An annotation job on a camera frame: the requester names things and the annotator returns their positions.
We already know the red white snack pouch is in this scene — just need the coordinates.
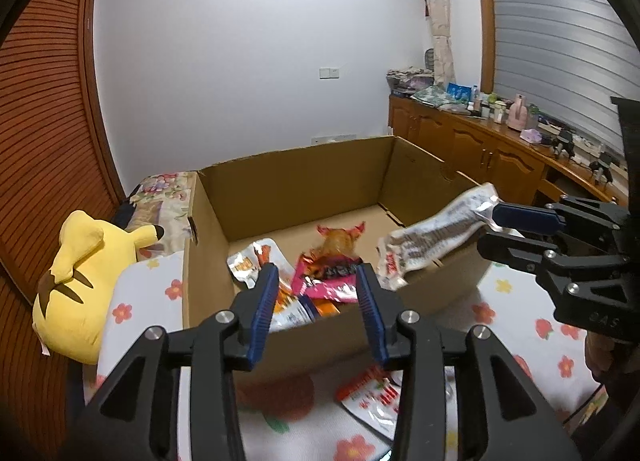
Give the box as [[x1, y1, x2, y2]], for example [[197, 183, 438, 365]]
[[335, 366, 402, 441]]

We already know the white grey snack pouch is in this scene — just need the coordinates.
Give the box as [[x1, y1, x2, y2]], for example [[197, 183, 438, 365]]
[[376, 182, 501, 291]]

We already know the white floral bed sheet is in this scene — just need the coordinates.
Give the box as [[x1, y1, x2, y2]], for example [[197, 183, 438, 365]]
[[84, 252, 608, 460]]

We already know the wooden sideboard cabinet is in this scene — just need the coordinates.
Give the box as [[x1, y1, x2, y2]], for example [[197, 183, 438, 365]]
[[388, 96, 628, 206]]

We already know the pink bottle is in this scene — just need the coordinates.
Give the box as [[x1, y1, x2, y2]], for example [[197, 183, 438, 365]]
[[506, 95, 528, 132]]

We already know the yellow Pikachu plush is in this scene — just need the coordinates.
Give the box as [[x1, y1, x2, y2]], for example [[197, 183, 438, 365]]
[[32, 210, 164, 365]]

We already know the blue box on sideboard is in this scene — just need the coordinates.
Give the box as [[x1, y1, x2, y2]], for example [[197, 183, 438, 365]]
[[447, 83, 472, 103]]

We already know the grey window blind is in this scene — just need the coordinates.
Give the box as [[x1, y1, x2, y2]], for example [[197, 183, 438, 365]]
[[494, 0, 639, 152]]

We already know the pink snack packet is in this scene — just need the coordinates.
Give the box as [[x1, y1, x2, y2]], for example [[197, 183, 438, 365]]
[[291, 254, 362, 304]]

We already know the white orange snack pouch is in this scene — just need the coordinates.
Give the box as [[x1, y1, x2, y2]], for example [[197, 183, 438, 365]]
[[227, 238, 320, 332]]

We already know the floral quilt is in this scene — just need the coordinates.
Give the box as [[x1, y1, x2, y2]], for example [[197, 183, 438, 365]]
[[113, 172, 196, 262]]

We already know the brown cardboard box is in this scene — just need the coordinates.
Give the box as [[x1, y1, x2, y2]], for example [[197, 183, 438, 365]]
[[183, 136, 489, 386]]

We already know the wooden louvered wardrobe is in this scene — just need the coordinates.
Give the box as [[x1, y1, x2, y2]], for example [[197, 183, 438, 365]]
[[1, 0, 124, 460]]

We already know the floral curtain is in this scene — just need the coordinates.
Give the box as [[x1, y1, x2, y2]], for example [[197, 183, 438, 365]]
[[425, 0, 456, 86]]

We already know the white wall socket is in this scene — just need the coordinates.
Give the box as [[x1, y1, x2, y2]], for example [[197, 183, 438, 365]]
[[319, 68, 340, 80]]

